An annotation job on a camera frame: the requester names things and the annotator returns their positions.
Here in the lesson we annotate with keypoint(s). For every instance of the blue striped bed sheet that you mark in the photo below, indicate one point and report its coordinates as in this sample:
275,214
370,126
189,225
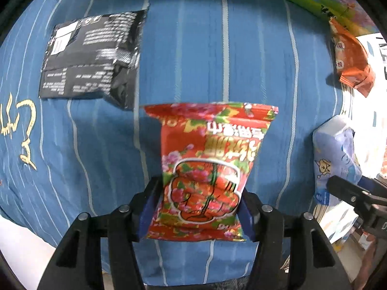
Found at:
196,54

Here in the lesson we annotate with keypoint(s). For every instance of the black snack packet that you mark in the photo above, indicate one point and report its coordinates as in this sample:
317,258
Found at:
90,57

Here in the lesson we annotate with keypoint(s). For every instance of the pale blue cartoon package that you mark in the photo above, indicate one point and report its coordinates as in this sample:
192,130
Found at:
335,169

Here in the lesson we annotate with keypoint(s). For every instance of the orange snack packet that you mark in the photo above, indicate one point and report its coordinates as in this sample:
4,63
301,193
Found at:
350,57

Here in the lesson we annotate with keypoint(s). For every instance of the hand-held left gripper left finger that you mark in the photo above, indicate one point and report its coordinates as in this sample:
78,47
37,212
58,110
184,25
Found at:
148,208

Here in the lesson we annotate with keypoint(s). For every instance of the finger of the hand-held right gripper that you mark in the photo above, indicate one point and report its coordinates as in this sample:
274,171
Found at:
356,198

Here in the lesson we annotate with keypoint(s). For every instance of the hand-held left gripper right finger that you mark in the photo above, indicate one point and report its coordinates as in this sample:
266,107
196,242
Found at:
245,214

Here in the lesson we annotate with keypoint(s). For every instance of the red floral snack packet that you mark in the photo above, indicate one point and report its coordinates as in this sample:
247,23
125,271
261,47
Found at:
203,175

